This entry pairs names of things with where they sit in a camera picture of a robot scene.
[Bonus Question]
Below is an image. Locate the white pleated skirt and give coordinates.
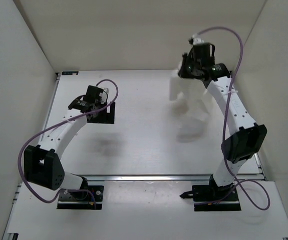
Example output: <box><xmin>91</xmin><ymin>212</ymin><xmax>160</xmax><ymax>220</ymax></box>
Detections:
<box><xmin>169</xmin><ymin>61</ymin><xmax>210</xmax><ymax>143</ymax></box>

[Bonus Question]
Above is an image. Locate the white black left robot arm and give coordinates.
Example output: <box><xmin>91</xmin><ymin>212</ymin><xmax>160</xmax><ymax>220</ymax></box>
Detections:
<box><xmin>24</xmin><ymin>85</ymin><xmax>115</xmax><ymax>199</ymax></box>

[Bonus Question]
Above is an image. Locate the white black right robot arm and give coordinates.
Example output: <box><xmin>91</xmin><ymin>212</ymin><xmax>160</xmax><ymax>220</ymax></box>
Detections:
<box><xmin>178</xmin><ymin>42</ymin><xmax>267</xmax><ymax>200</ymax></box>

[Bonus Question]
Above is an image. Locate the dark label sticker left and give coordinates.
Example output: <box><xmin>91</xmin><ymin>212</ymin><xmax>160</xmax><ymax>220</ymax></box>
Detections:
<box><xmin>61</xmin><ymin>71</ymin><xmax>79</xmax><ymax>76</ymax></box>

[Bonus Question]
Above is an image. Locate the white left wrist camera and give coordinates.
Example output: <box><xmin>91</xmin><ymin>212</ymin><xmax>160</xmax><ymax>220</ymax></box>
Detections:
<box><xmin>99</xmin><ymin>87</ymin><xmax>109</xmax><ymax>103</ymax></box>

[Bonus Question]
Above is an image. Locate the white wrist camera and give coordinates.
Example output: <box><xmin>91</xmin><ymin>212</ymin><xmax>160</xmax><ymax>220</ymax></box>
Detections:
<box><xmin>188</xmin><ymin>36</ymin><xmax>204</xmax><ymax>46</ymax></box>
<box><xmin>99</xmin><ymin>87</ymin><xmax>109</xmax><ymax>103</ymax></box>

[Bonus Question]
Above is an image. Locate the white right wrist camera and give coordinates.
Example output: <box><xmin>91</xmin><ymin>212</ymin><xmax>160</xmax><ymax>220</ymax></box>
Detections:
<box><xmin>188</xmin><ymin>36</ymin><xmax>204</xmax><ymax>46</ymax></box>

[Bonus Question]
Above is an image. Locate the aluminium table rail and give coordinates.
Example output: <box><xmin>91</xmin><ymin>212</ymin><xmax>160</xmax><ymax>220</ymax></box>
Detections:
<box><xmin>82</xmin><ymin>173</ymin><xmax>266</xmax><ymax>183</ymax></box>

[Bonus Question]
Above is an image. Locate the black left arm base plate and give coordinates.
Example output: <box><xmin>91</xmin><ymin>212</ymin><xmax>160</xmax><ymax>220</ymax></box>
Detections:
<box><xmin>57</xmin><ymin>185</ymin><xmax>104</xmax><ymax>210</ymax></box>

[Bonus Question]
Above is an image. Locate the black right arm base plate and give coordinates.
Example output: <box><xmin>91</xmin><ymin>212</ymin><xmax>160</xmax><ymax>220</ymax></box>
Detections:
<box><xmin>180</xmin><ymin>185</ymin><xmax>241</xmax><ymax>212</ymax></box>

